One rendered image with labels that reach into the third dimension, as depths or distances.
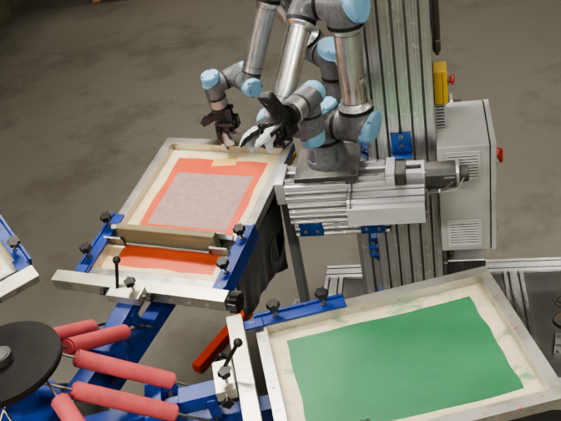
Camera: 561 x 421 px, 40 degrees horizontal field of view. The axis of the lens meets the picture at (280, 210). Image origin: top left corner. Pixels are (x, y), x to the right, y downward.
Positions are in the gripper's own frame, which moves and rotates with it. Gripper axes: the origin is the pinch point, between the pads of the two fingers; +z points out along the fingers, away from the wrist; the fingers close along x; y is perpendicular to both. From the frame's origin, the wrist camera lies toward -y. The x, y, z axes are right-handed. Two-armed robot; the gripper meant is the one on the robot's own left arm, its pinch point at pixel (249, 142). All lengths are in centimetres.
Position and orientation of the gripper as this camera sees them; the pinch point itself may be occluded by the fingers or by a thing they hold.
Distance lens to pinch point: 206.4
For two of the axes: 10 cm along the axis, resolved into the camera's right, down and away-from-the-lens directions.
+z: -5.2, 5.5, -6.5
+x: -8.1, -0.8, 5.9
